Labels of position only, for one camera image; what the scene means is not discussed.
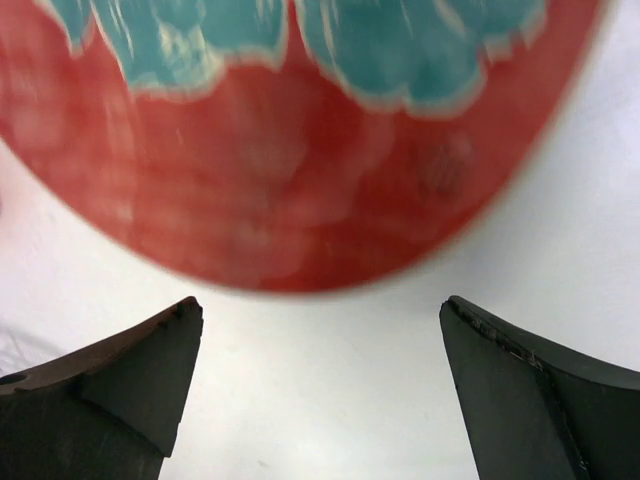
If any red and teal plate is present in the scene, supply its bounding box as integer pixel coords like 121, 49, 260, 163
1, 1, 609, 292

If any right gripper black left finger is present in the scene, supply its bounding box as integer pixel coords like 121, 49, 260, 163
1, 297, 203, 479

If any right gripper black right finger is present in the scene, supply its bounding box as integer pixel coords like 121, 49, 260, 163
439, 296, 639, 479

